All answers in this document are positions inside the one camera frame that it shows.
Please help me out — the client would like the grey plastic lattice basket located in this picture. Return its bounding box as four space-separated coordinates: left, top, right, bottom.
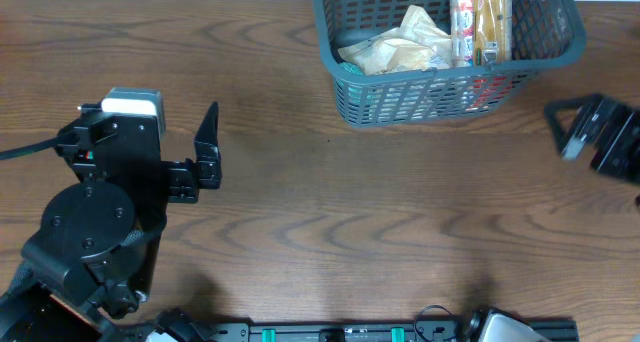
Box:
312 0 586 127

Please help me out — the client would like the spaghetti packet with red ends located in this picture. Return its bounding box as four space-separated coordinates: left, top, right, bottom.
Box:
472 0 514 108

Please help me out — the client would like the teal snack packet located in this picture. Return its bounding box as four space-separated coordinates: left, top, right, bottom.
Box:
339 62 365 76

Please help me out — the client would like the Kleenex tissue multipack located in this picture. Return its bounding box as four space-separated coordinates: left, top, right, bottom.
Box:
450 0 475 68

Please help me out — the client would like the beige paper bag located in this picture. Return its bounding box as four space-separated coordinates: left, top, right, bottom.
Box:
400 5 452 59
338 37 452 76

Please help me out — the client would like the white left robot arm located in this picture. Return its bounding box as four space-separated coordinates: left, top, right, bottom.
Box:
1 104 222 341

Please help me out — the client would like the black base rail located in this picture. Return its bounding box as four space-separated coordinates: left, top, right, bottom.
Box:
119 309 580 342

